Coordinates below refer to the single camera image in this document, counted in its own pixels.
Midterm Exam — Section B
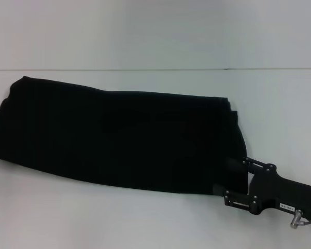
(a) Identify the silver connector plug with cable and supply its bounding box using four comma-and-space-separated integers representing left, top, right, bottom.
290, 211, 311, 229

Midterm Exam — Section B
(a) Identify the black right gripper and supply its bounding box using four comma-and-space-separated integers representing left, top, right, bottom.
212, 157, 311, 216

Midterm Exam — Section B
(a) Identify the black t-shirt with FREE print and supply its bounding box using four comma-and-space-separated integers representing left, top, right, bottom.
0, 75, 249, 198

